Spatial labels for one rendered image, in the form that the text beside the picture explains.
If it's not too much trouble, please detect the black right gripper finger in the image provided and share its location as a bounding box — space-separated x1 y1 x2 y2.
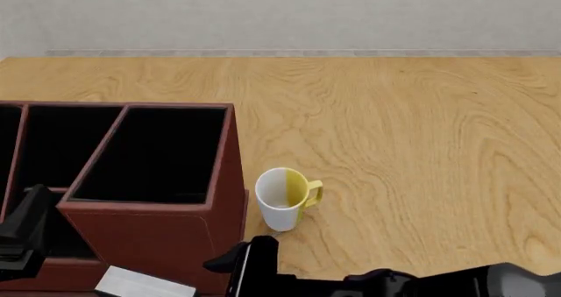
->
202 242 252 274

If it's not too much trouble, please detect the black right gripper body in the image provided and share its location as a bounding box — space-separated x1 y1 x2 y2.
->
224 234 282 297

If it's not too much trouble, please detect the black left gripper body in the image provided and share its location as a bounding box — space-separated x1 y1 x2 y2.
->
0 236 46 279

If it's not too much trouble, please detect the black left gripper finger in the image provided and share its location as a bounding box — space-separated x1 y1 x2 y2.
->
0 183 53 239

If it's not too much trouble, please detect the red-brown desk caddy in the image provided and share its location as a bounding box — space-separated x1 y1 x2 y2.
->
0 101 250 295

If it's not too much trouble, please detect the white and yellow mug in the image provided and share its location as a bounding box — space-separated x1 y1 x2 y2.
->
254 166 324 233

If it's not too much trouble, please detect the grey skirting board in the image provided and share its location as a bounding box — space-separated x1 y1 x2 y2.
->
45 47 561 58

